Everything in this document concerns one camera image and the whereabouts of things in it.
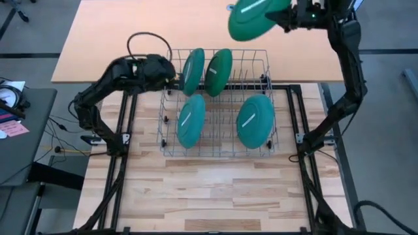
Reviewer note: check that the teal plate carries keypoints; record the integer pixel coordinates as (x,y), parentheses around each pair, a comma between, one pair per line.
(254,122)
(191,122)

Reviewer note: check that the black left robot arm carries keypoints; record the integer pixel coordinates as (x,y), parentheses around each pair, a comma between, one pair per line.
(94,94)

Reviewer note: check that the pink paper note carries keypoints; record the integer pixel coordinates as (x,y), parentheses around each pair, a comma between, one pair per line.
(13,128)

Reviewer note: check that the grey bench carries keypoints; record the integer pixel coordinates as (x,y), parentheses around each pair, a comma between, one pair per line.
(16,209)

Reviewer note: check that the white perforated computer case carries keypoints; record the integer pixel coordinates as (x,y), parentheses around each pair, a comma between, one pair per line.
(358,4)

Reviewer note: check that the light wooden desk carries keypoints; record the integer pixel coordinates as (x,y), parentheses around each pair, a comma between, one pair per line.
(78,45)

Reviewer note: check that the green plate with white label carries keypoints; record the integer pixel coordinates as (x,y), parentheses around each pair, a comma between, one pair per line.
(218,73)

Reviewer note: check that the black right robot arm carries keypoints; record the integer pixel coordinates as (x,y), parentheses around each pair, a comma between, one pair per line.
(349,81)

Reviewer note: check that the white paper sheet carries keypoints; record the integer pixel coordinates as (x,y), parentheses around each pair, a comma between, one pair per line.
(16,85)

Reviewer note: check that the green plate with long label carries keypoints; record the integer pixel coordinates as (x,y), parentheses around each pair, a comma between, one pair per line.
(251,21)

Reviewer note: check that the grey side table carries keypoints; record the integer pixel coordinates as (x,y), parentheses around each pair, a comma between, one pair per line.
(26,153)

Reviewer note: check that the black aluminium table frame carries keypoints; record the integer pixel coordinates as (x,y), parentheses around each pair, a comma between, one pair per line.
(281,87)

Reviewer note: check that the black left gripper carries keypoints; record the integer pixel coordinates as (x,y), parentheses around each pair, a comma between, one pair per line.
(160,70)

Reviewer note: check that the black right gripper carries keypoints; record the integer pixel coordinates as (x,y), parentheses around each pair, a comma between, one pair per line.
(308,14)

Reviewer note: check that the black office chair base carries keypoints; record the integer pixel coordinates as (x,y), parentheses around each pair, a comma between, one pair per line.
(23,16)

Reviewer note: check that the yellow rod with black tip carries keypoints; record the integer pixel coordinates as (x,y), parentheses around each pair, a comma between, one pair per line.
(75,151)

